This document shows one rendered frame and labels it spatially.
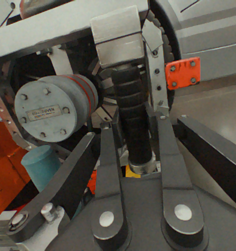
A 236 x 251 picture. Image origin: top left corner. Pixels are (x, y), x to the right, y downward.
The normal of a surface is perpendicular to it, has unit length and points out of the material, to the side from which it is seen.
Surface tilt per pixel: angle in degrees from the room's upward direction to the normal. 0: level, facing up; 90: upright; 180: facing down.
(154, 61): 90
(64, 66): 90
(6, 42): 90
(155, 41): 90
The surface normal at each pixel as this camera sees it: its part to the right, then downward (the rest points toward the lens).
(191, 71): -0.07, 0.40
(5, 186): 0.97, -0.18
